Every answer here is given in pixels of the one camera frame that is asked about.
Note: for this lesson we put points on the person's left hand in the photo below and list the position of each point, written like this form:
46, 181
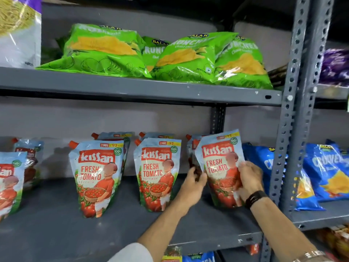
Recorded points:
189, 190

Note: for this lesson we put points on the person's right hand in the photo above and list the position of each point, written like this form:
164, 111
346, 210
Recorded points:
252, 177

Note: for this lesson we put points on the person's right fingers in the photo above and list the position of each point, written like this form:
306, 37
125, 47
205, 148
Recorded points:
242, 171

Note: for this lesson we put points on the person's left fingers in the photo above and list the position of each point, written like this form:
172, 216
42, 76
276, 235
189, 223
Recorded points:
198, 178

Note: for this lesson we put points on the red tomato ketchup pouch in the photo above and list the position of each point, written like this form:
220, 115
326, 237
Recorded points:
220, 163

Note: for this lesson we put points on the person's left forearm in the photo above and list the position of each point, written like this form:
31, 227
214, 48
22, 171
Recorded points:
163, 229

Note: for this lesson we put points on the person's right forearm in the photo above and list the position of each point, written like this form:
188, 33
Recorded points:
278, 229

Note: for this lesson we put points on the blue chips bag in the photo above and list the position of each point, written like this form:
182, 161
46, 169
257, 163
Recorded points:
327, 171
259, 160

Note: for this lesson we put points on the black wristband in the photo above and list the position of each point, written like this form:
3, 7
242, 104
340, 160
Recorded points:
255, 198

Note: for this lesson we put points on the small red packet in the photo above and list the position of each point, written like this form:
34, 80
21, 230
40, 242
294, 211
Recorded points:
253, 248

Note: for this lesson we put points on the blue snack packet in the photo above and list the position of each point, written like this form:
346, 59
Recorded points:
199, 257

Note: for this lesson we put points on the yellow-green snack packet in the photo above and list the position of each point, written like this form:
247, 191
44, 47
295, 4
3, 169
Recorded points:
172, 255

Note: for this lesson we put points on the grey metal shelf rack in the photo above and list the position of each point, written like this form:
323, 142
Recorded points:
136, 87
321, 215

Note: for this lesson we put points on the white sleeve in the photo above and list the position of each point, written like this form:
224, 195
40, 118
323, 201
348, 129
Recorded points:
133, 255

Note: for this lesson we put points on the row of ketchup pouches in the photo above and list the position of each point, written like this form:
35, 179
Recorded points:
98, 177

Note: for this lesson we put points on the green chips bag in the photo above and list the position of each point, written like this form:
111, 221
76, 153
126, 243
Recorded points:
242, 65
188, 59
151, 50
101, 51

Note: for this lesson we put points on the orange snack packets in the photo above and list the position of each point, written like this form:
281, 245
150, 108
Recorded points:
336, 240

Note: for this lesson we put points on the white and purple snack bag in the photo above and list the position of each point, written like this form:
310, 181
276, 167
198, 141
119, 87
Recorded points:
19, 32

